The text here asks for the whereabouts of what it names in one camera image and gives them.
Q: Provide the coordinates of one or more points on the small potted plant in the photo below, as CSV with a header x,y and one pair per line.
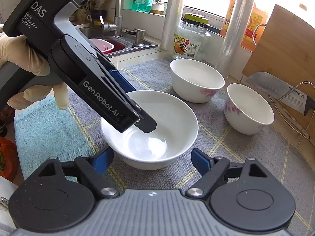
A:
x,y
157,8

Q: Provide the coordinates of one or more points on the steel sink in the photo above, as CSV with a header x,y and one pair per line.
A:
x,y
145,44

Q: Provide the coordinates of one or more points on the white pink flower bowl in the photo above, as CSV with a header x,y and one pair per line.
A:
x,y
194,76
246,108

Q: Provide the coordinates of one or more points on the orange oil bottle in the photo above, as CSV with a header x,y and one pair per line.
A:
x,y
258,24

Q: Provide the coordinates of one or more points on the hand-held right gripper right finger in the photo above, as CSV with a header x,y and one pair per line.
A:
x,y
200,159

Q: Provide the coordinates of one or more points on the orange plastic bag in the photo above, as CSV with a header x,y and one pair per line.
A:
x,y
7,152

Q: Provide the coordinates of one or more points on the clear cling film roll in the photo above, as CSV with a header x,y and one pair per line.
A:
x,y
233,29

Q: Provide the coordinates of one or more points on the steel soap pump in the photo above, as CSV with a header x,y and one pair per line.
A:
x,y
139,38

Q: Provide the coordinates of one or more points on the wooden cutting board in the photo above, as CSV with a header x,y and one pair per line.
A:
x,y
283,41

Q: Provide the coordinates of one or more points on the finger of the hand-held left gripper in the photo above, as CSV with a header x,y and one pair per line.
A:
x,y
121,81
147,125

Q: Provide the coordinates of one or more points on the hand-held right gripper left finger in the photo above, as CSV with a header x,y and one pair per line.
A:
x,y
104,159

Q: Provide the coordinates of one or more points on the person's left hand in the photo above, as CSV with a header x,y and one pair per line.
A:
x,y
22,51

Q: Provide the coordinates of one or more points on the glass jar with yellow lid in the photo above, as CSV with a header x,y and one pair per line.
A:
x,y
194,41

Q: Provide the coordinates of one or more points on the grey checked table mat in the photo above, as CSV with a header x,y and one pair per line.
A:
x,y
216,140

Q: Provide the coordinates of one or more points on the plain white bowl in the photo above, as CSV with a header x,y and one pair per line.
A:
x,y
172,127

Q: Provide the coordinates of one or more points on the white plastic bag roll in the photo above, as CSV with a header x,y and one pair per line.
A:
x,y
172,17

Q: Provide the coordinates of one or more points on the pink strainer basket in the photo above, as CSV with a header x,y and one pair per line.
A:
x,y
102,45

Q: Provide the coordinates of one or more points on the steel faucet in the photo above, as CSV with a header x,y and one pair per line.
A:
x,y
118,9

